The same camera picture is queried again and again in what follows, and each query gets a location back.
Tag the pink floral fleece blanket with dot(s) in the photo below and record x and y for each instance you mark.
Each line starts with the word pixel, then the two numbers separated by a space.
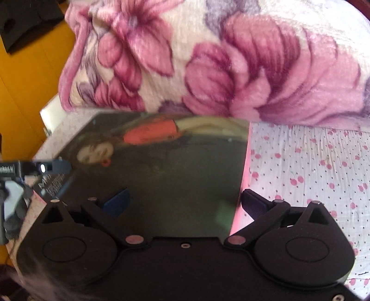
pixel 282 62

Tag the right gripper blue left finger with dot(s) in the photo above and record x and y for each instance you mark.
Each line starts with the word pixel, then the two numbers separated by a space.
pixel 100 217

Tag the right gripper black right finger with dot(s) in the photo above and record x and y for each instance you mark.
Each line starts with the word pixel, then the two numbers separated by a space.
pixel 266 216

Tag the black box lid with portrait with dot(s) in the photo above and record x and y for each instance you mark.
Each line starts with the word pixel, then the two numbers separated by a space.
pixel 183 172

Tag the cherry print bed sheet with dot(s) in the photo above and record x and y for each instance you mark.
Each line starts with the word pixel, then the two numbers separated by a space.
pixel 320 250

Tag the black speaker box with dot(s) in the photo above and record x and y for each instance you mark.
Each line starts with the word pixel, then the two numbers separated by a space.
pixel 20 20

